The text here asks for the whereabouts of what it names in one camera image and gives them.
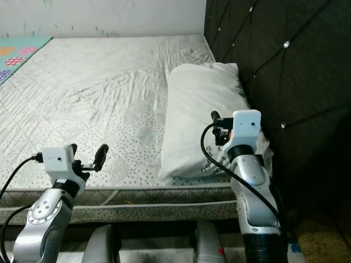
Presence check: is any white pillow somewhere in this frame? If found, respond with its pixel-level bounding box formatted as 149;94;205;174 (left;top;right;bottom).
158;62;274;184

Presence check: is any silver robot left leg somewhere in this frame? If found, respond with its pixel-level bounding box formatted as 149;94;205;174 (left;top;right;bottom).
85;225;121;263

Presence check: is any silver robot leg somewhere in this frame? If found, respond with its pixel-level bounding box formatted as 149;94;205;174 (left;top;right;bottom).
192;221;225;263
85;225;121;263

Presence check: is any black tufted headboard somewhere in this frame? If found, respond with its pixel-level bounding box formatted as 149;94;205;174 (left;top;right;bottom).
204;0;351;220

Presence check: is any teal blanket with colourful shapes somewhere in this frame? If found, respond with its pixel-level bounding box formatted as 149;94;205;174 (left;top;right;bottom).
0;36;53;84

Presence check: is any silver robot right leg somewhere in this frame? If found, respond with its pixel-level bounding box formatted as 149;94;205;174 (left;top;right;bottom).
192;221;225;263

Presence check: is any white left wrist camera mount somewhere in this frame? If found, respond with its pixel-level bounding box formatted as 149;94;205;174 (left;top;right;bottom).
40;145;75;181

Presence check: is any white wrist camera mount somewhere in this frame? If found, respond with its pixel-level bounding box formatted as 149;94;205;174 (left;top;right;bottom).
40;145;75;181
228;110;261;151

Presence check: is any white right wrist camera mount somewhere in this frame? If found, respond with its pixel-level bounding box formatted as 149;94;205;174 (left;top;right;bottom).
228;110;261;151

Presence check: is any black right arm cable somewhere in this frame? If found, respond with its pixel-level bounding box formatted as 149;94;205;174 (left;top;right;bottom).
200;125;286;220

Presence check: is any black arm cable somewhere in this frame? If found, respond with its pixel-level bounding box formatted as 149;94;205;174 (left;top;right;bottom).
200;125;286;220
0;153;43;263

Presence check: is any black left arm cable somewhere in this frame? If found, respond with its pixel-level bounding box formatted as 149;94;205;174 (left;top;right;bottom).
0;153;43;263

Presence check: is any black bed frame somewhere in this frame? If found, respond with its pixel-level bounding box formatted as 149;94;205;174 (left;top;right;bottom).
0;222;253;243

